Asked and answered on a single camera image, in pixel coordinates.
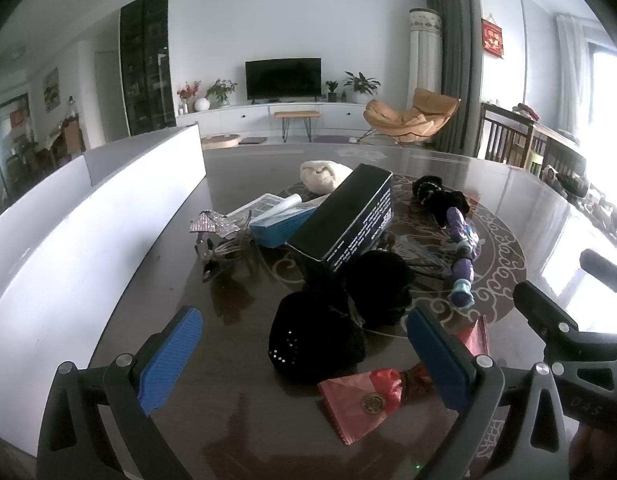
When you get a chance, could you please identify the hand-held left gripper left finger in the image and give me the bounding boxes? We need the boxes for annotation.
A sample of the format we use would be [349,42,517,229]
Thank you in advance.
[36,305,204,480]

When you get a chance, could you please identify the red ribbed packet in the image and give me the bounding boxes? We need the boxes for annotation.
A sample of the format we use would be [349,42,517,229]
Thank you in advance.
[457,315,490,357]

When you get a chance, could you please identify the grey curtain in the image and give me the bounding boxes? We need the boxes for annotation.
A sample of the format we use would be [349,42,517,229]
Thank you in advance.
[425,0,484,157]

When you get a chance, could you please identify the wall painting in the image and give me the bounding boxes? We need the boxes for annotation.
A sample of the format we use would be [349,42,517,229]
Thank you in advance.
[42,67,61,113]

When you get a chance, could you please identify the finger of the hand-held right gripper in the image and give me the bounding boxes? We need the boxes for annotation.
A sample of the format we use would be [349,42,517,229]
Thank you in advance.
[513,281,591,358]
[579,249,617,287]

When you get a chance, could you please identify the silver blister pack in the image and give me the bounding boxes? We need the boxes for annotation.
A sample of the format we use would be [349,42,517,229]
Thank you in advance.
[189,211,240,239]

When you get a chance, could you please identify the black hair clip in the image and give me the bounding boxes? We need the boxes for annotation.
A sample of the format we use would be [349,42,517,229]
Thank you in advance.
[201,260,230,284]

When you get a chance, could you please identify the bushy green potted plant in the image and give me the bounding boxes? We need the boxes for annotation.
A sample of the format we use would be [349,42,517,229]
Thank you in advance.
[205,79,238,108]

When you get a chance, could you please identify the cream cloth bundle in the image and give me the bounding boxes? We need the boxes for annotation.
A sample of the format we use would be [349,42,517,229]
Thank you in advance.
[299,159,354,195]

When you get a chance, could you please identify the red flowers in vase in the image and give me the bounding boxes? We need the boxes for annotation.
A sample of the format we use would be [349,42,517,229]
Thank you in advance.
[177,81,202,115]

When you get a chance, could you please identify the clear hair claw clip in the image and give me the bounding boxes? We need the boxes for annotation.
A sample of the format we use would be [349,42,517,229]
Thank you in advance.
[194,210,262,281]

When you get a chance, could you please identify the dark wooden chair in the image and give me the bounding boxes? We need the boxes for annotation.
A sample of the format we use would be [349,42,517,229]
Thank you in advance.
[475,101,535,169]

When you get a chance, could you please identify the white television cabinet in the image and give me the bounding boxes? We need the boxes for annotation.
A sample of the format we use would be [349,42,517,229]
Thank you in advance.
[176,101,374,136]

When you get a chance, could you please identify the white sheer curtain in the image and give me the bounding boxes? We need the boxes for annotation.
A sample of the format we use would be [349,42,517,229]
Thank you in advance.
[555,12,595,136]

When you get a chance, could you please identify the white printed box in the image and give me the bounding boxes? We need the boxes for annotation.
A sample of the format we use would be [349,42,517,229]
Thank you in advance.
[223,192,334,222]

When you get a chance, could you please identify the red charm with gold coin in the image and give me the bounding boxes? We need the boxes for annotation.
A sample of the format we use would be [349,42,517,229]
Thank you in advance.
[357,364,433,415]

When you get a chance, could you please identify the white partition board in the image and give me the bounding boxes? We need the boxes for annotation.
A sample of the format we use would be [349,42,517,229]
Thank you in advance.
[0,124,206,461]

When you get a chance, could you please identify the black knit hat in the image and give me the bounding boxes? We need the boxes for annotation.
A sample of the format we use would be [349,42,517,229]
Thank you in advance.
[268,290,367,387]

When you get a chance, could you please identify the brown cardboard boxes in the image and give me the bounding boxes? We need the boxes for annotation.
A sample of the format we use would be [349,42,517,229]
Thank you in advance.
[48,115,87,162]

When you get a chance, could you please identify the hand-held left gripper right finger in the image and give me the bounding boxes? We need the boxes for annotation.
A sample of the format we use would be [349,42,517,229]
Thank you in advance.
[407,306,571,480]

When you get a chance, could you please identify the wooden bench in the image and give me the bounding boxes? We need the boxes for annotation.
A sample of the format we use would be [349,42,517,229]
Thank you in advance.
[273,110,322,142]

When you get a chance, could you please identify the red wall hanging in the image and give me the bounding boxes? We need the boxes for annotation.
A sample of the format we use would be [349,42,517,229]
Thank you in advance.
[481,17,505,59]

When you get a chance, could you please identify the black fluffy hat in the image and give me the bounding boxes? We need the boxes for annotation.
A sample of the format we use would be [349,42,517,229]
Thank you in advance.
[345,251,413,332]

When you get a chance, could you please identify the covered standing air conditioner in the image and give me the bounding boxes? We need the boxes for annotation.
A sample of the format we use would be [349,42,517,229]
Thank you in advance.
[408,7,444,107]

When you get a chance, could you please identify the orange lounge chair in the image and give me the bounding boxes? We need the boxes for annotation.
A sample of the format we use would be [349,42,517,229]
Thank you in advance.
[363,87,461,148]

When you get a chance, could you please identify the purple toy figure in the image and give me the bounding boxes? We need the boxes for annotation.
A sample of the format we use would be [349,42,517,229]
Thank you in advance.
[447,207,484,309]

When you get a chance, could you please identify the black television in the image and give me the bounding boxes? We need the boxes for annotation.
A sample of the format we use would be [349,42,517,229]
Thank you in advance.
[245,58,322,99]

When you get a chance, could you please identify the dark display cabinet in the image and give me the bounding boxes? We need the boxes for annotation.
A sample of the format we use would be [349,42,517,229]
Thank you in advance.
[119,0,178,137]

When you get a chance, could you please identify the black cardboard box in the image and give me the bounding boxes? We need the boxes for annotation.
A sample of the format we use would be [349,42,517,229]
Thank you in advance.
[286,163,394,275]

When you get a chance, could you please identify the round wooden floor stool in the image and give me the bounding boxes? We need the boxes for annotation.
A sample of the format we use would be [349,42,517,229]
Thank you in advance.
[201,133,241,150]

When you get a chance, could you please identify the blue medicine box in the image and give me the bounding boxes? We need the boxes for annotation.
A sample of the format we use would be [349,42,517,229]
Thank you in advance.
[249,207,319,249]

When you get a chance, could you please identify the white door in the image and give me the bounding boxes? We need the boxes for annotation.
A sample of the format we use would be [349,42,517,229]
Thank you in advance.
[95,50,125,148]

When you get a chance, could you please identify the black fluffy cloth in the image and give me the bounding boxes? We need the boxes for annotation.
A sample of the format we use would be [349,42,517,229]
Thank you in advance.
[428,190,472,229]

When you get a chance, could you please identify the large green potted plant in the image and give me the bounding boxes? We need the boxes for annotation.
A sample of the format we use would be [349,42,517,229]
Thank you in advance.
[343,71,381,105]

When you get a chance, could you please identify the dark patterned desktop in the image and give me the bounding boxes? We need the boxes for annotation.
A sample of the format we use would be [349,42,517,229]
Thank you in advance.
[83,142,617,480]

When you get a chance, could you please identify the pink paper packet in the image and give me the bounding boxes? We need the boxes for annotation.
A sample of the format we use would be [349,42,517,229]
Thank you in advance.
[318,375,401,446]

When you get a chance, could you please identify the person's right hand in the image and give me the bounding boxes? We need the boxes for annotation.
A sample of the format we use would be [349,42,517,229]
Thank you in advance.
[568,420,617,480]

